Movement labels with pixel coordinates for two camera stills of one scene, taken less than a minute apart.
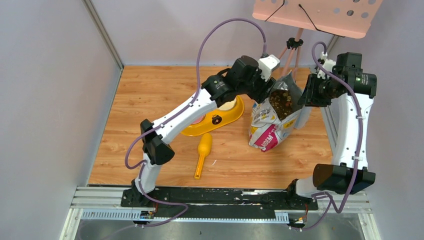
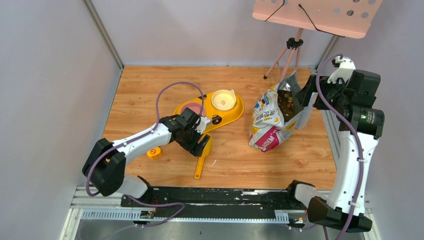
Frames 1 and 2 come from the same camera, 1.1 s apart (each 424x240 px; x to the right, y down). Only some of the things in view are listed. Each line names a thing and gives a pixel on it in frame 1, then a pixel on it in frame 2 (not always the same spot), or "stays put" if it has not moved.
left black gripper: x=263 y=91 → x=199 y=144
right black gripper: x=309 y=97 stays put
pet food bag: x=272 y=119 stays put
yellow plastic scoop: x=204 y=148 stays put
